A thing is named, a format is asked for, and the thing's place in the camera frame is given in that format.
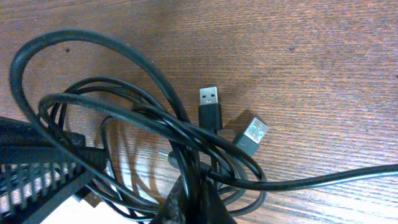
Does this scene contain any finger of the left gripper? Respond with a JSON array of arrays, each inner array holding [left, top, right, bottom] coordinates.
[[1, 117, 95, 223]]

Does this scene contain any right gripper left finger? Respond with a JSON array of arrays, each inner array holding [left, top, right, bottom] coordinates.
[[150, 176, 187, 224]]

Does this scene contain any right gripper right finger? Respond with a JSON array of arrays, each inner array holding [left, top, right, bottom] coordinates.
[[198, 180, 237, 224]]

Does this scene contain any thick black USB cable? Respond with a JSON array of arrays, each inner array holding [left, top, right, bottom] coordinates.
[[9, 29, 398, 217]]

